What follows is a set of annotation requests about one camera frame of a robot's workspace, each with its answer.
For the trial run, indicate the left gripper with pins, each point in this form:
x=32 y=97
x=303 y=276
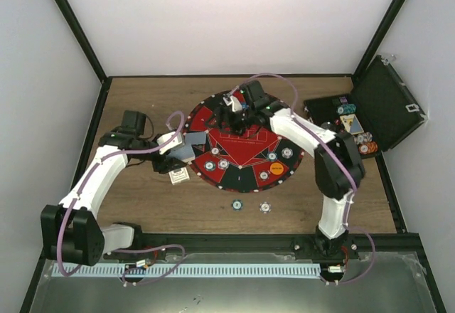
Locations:
x=165 y=166

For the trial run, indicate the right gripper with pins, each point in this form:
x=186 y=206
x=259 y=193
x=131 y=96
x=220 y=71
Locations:
x=220 y=114

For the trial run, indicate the blue backed card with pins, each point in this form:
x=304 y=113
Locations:
x=195 y=138

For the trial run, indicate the teal poker chip stack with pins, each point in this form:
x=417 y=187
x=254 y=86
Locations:
x=210 y=166

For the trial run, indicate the brown poker chip stack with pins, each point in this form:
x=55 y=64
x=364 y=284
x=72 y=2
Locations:
x=215 y=151

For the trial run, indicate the teal chip stack mat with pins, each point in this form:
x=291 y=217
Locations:
x=272 y=156

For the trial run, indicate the white chip stack mat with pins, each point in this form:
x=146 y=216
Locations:
x=287 y=153

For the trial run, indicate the blue backed card deck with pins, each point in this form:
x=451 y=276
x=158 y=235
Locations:
x=184 y=153

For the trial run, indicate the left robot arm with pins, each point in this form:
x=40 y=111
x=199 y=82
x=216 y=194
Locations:
x=70 y=231

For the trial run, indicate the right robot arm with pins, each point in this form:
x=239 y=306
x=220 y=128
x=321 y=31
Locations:
x=338 y=165

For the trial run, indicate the white card box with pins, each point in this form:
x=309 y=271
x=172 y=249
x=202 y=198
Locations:
x=179 y=176

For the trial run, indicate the round red black poker mat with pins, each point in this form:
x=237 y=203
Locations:
x=247 y=154

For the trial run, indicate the orange big blind button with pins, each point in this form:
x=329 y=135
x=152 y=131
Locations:
x=277 y=168

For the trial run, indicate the teal chip on table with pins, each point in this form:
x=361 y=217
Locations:
x=237 y=205

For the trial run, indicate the round dealer button in case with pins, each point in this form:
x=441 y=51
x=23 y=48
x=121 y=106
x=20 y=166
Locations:
x=329 y=126

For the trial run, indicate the blue white poker chip stack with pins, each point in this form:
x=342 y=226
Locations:
x=265 y=207

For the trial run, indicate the teal chip stack in case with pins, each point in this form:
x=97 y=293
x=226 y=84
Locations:
x=346 y=109

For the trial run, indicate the card deck in case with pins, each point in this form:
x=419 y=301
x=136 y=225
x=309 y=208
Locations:
x=351 y=124

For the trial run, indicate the purple white chip stack in case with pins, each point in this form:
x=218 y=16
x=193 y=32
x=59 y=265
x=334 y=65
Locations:
x=363 y=138

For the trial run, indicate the orange chip stack in case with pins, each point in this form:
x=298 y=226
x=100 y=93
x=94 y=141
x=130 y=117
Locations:
x=368 y=148

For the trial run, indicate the black poker case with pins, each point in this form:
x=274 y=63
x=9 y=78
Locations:
x=385 y=106

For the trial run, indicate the light blue slotted cable duct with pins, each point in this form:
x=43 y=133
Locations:
x=190 y=270

